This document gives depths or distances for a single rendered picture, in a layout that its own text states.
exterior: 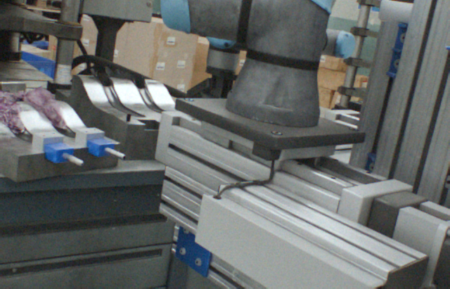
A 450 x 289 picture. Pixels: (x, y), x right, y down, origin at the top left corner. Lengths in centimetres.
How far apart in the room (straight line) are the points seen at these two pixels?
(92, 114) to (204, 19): 72
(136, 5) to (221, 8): 142
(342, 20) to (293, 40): 777
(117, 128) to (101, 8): 90
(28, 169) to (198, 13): 49
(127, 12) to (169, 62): 320
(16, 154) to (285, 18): 58
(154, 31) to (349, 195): 460
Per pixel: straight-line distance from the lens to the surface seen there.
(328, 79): 819
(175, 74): 550
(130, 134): 132
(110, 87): 159
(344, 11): 859
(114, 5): 220
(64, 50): 201
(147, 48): 530
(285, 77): 83
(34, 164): 115
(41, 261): 135
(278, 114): 82
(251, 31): 84
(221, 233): 73
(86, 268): 141
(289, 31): 83
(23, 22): 203
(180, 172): 97
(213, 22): 84
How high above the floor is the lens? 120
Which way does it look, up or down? 13 degrees down
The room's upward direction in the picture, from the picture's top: 10 degrees clockwise
